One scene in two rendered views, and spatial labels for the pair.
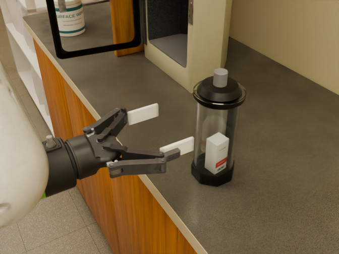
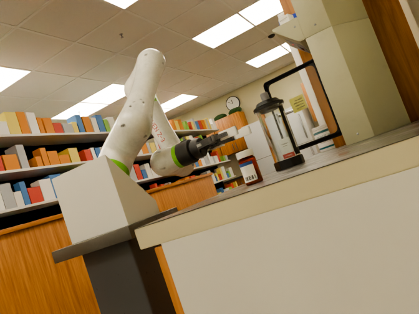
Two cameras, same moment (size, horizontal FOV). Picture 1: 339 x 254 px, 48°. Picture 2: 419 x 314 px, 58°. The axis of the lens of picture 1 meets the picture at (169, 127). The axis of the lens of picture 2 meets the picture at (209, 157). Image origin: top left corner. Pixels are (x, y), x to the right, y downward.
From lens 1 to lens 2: 121 cm
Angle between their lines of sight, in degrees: 66
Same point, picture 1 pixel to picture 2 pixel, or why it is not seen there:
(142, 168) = (206, 141)
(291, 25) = not seen: outside the picture
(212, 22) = (343, 88)
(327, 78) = not seen: outside the picture
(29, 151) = (134, 111)
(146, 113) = (242, 131)
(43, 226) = not seen: outside the picture
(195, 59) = (339, 118)
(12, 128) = (134, 107)
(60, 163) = (182, 144)
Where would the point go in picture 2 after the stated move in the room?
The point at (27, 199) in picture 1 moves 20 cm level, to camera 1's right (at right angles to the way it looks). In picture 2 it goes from (130, 124) to (153, 103)
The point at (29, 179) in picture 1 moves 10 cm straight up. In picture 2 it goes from (131, 118) to (122, 91)
